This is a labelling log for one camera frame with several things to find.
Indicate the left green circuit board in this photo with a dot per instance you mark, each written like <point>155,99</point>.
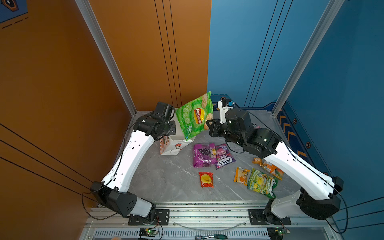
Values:
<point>148,234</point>

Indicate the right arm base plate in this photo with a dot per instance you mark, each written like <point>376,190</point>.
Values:
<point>258,217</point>

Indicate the purple grape candy bag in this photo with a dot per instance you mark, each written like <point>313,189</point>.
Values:
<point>204,155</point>

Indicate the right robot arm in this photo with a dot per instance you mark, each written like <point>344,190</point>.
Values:
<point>319,196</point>

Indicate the left aluminium corner post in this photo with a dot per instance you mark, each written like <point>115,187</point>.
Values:
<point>101,42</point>

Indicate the aluminium corner post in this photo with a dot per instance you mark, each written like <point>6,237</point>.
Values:
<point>317,36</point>
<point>101,42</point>

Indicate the aluminium rail frame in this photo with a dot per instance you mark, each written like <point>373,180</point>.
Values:
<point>190,219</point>

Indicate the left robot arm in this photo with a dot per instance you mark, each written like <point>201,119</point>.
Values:
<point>113,191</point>

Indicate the long orange snack packet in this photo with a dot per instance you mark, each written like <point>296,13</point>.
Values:
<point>269,167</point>

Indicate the green handled screwdriver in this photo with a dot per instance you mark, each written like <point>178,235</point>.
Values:
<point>215,237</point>

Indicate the small orange snack packet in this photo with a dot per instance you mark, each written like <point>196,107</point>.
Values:
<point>241,176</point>

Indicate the green yellow snack bag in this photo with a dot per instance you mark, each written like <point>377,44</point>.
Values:
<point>262,183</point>

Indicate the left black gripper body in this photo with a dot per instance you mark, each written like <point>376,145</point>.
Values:
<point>170,128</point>

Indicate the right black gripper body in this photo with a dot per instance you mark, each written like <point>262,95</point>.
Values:
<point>220,130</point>

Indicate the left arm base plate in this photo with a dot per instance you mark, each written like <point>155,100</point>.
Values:
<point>159,216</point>

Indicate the red yellow snack packet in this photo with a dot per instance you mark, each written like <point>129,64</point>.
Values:
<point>206,180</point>

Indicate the right circuit board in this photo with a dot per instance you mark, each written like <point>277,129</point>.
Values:
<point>278,233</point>

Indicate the right aluminium corner post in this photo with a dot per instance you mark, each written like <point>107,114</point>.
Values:
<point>317,36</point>

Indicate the green Lays chips bag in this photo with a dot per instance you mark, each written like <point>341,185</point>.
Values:
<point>194,115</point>

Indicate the white paper bag with flower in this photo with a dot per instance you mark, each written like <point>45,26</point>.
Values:
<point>172,145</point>

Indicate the Fox's berries candy bag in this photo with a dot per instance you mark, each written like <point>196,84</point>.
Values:
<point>224,156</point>

